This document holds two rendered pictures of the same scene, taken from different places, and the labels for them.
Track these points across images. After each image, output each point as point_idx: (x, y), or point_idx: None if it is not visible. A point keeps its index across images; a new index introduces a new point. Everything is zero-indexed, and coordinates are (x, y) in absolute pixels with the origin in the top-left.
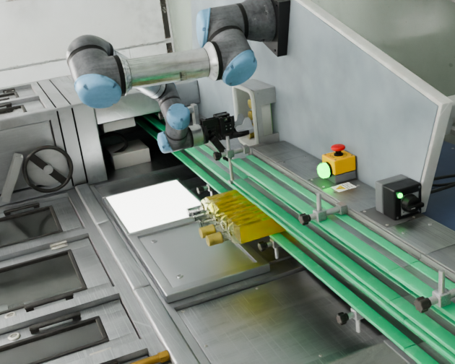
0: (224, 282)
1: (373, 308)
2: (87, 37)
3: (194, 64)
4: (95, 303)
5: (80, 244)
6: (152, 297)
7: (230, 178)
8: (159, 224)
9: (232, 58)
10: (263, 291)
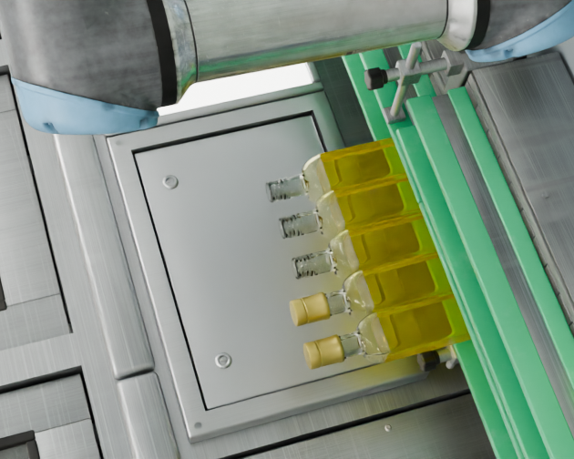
0: (321, 405)
1: None
2: None
3: (398, 34)
4: (25, 382)
5: None
6: (157, 430)
7: (392, 110)
8: (186, 105)
9: (517, 29)
10: (401, 443)
